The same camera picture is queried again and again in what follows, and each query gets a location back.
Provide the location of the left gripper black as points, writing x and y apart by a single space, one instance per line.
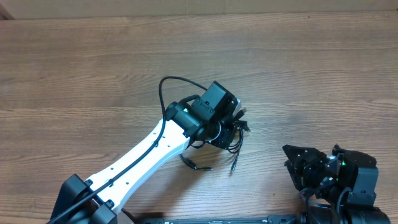
229 129

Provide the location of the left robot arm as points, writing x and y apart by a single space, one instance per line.
101 197

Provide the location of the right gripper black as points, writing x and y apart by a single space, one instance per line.
311 160

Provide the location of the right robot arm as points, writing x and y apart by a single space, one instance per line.
354 203

